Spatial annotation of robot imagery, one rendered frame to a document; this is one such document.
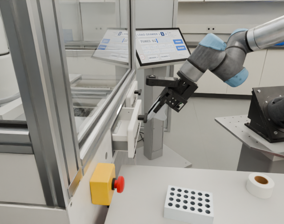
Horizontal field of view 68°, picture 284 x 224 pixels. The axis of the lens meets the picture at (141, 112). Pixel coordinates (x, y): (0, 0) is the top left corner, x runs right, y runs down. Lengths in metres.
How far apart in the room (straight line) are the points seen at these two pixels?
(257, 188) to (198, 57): 0.43
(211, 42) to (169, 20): 1.63
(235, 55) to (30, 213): 0.70
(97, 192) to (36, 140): 0.23
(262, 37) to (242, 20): 3.68
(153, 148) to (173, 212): 1.41
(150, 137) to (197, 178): 1.19
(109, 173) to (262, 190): 0.45
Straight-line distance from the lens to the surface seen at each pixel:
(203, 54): 0.71
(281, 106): 1.06
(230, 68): 0.74
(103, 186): 0.51
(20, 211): 0.48
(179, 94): 0.75
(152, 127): 1.87
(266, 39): 0.80
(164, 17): 2.32
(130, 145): 0.70
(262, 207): 0.74
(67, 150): 0.38
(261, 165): 1.15
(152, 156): 2.02
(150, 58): 1.56
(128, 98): 0.96
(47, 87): 0.32
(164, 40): 1.73
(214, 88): 3.84
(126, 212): 0.64
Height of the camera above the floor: 1.24
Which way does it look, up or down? 23 degrees down
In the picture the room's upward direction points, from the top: straight up
